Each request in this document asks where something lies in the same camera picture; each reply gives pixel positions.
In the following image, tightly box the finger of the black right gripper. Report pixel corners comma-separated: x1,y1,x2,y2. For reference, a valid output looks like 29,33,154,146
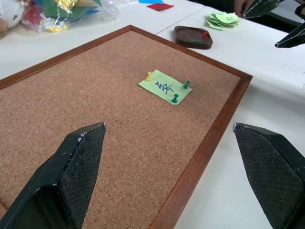
274,22,305,48
242,0,280,19

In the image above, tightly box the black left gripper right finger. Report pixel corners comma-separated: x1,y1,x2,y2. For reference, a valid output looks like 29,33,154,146
233,122,305,229

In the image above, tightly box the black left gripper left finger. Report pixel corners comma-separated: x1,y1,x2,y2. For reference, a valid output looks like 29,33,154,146
0,122,107,229

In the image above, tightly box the green note with blue writing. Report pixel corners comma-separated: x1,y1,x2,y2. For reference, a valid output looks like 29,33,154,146
138,69,193,106

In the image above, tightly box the bystander's bare hand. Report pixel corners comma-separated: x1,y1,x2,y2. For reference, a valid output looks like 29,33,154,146
234,0,249,17

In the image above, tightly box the pile of green notes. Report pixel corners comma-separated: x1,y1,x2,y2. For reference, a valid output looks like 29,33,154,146
205,11,241,31

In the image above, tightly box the dark brown wooden tray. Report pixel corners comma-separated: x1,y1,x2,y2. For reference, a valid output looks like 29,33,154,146
173,25,214,50

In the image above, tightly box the red paper sheet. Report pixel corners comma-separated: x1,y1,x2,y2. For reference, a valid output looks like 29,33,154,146
146,3,174,12

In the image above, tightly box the clear plastic bag of supplies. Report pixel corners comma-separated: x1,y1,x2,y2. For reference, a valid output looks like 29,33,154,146
21,0,119,33

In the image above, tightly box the white plush toy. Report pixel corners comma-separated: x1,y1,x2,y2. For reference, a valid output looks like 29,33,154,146
0,0,26,39

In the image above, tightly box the cork board with wooden frame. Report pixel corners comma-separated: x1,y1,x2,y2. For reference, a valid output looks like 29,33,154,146
0,24,253,229

